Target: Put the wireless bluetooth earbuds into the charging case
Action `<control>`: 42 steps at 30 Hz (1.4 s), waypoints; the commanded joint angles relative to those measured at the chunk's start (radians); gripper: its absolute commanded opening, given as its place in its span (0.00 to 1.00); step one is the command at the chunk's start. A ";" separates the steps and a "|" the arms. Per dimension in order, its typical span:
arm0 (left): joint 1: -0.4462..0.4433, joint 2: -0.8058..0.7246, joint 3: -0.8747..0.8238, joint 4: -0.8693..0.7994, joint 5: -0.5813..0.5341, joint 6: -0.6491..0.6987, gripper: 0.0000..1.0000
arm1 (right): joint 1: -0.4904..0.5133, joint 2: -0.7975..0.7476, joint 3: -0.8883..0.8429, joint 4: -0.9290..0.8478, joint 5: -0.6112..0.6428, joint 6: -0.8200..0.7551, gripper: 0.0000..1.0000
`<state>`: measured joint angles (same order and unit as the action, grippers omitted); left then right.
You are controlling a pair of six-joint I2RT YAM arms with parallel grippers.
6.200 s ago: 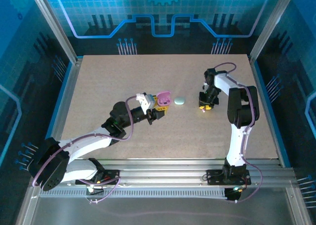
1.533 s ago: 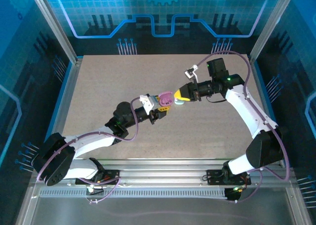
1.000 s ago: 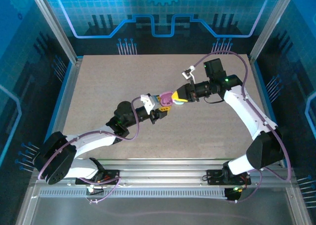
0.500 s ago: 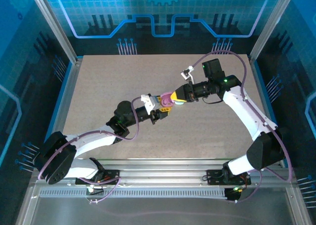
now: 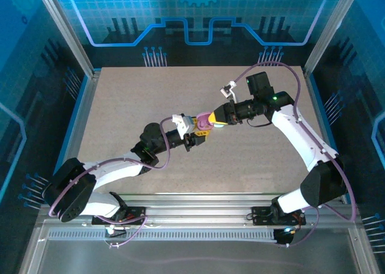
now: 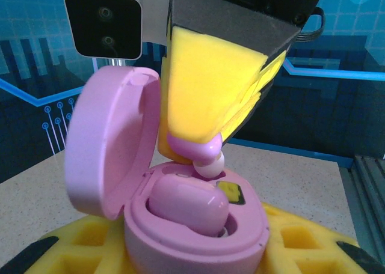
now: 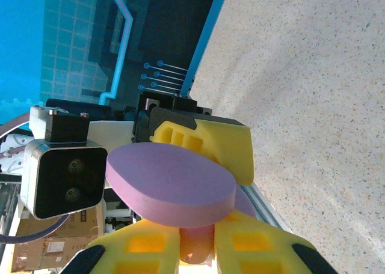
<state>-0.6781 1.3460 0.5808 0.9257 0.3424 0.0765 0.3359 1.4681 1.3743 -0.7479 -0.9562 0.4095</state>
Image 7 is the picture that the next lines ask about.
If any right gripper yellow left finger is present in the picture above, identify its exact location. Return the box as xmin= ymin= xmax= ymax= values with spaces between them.
xmin=61 ymin=218 xmax=181 ymax=274

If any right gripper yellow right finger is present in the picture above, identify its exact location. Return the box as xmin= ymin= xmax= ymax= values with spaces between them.
xmin=214 ymin=210 xmax=340 ymax=274

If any purple earbud charging case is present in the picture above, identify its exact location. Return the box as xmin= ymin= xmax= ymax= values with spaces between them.
xmin=105 ymin=142 xmax=258 ymax=229

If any brown cardboard box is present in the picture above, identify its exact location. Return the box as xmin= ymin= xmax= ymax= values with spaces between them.
xmin=16 ymin=210 xmax=106 ymax=239

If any cardboard box with white label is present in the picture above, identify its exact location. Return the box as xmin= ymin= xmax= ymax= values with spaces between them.
xmin=10 ymin=236 xmax=93 ymax=272

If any long aluminium frame rail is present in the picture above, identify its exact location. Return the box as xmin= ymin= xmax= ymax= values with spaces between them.
xmin=240 ymin=182 xmax=294 ymax=236

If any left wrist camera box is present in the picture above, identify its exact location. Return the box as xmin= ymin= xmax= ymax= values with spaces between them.
xmin=20 ymin=105 xmax=137 ymax=221

